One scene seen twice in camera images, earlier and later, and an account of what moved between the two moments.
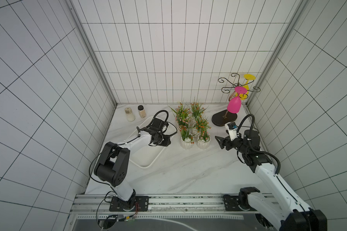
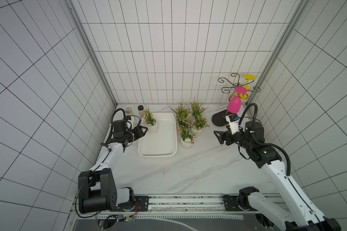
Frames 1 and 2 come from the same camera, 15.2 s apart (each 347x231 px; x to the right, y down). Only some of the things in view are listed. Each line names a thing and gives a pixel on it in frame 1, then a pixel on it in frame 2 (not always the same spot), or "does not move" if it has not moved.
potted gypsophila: (182, 115) does not move
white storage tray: (137, 133) to (163, 143)
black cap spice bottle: (141, 111) does not move
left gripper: (166, 142) to (139, 132)
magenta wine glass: (234, 104) does not move
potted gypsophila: (204, 136) to (151, 122)
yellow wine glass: (247, 77) does not move
